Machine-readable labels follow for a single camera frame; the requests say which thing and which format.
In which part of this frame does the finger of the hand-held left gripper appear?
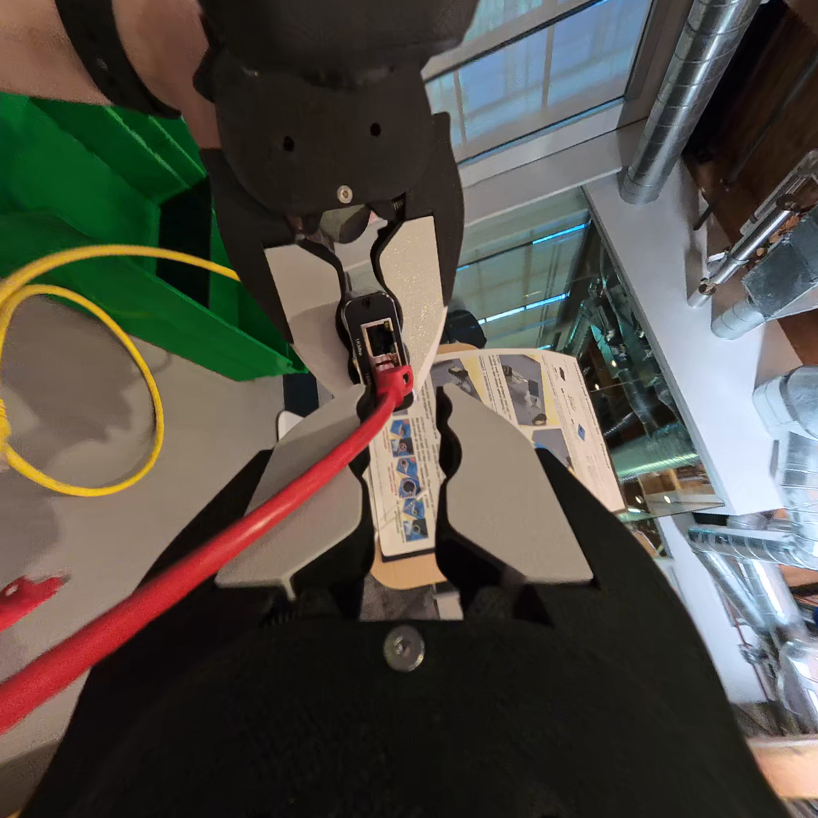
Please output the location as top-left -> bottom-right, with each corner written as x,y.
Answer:
374,214 -> 448,387
264,242 -> 362,400

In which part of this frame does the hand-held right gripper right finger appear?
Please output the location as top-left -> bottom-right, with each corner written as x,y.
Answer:
436,383 -> 596,588

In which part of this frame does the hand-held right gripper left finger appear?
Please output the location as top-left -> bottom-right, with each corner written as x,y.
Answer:
215,383 -> 377,602

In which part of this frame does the black ethernet splitter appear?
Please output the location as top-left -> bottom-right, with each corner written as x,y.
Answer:
337,291 -> 411,410

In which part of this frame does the red ethernet cable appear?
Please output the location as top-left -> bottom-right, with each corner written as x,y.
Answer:
0,364 -> 418,732

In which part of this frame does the yellow ethernet cable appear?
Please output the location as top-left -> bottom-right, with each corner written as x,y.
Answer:
0,245 -> 242,499

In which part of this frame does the green plastic bin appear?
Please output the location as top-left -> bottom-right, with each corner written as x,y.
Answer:
0,91 -> 309,384

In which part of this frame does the person's left hand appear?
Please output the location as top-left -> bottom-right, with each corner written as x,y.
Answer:
118,0 -> 222,152

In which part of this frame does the dark flat pad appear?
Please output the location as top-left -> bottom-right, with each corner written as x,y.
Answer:
281,371 -> 336,423

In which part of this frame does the printed instruction sheet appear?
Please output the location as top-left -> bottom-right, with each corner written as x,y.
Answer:
369,348 -> 626,562

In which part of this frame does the glass window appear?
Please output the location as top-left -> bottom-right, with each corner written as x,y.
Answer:
422,0 -> 656,164

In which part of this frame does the black wrist band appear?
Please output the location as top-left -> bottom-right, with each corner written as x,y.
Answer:
54,0 -> 183,121

